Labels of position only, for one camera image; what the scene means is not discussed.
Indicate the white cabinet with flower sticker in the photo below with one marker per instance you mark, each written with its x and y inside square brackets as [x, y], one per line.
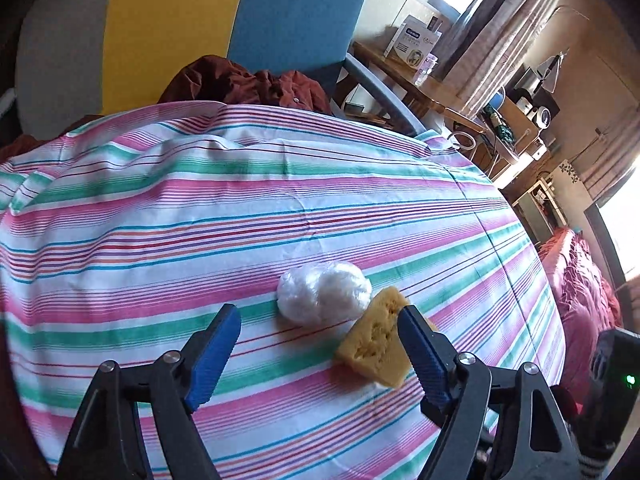
[567, 172]

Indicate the wooden desk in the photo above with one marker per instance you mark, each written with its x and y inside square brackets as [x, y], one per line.
[395, 72]

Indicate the wooden shelf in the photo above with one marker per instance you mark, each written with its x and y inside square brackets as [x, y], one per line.
[522, 130]

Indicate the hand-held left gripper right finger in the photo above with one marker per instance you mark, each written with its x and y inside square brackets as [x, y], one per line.
[425, 360]

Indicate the pink blanket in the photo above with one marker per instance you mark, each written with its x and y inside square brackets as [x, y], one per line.
[575, 285]

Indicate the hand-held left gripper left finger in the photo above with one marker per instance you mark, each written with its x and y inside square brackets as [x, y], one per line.
[212, 360]

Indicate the dark red cloth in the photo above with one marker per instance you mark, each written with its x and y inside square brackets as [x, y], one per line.
[225, 80]

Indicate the striped pink green tablecloth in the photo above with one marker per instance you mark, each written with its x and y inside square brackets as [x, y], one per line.
[200, 220]

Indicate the white blue carton box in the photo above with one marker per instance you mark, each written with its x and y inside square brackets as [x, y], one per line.
[412, 42]

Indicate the brown window curtain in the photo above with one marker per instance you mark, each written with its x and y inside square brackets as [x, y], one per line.
[475, 25]

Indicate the grey yellow blue chair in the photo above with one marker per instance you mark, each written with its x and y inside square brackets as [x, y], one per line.
[170, 25]

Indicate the beige sheer curtain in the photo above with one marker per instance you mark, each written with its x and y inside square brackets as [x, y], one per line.
[530, 15]

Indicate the white projector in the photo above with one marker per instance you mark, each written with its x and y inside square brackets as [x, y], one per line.
[544, 117]

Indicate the small clear bottle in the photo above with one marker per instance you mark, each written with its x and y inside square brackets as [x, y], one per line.
[427, 70]

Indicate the yellow cheese wedge sponge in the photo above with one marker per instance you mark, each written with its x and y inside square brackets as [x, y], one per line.
[372, 340]

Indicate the white plastic lump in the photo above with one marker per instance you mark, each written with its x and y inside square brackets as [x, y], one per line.
[320, 292]

